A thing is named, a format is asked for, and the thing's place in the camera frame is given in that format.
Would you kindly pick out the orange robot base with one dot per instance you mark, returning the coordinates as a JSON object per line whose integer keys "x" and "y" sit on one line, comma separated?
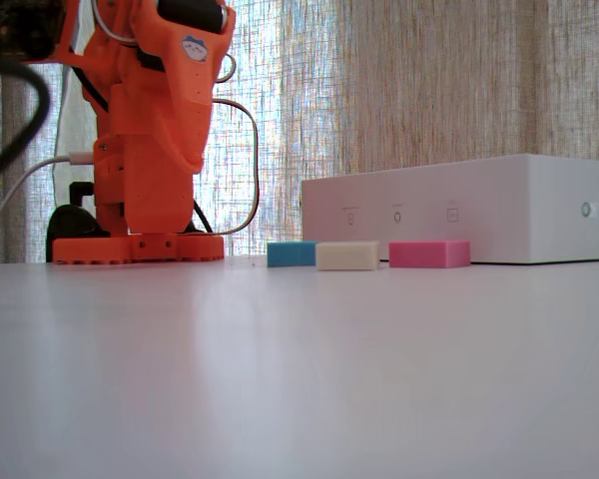
{"x": 150, "y": 199}

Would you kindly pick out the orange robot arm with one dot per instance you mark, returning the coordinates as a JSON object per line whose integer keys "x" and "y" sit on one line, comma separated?
{"x": 115, "y": 60}

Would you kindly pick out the blue foam cuboid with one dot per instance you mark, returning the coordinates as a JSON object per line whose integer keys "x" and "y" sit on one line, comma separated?
{"x": 289, "y": 254}

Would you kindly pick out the cream foam cuboid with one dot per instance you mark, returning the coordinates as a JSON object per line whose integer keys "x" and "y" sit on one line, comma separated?
{"x": 347, "y": 256}

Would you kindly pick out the pink foam cuboid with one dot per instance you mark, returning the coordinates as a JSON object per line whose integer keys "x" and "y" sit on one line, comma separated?
{"x": 424, "y": 254}

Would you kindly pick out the white cardboard box bin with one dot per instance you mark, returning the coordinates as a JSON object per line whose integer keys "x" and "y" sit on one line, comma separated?
{"x": 479, "y": 209}

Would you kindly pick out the black table clamp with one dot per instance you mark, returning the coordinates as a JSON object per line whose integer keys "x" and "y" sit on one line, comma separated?
{"x": 70, "y": 222}

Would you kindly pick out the beige woven curtain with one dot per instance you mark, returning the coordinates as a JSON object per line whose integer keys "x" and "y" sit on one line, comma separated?
{"x": 429, "y": 75}

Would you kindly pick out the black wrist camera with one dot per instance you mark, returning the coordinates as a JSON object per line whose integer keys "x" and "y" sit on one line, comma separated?
{"x": 20, "y": 30}

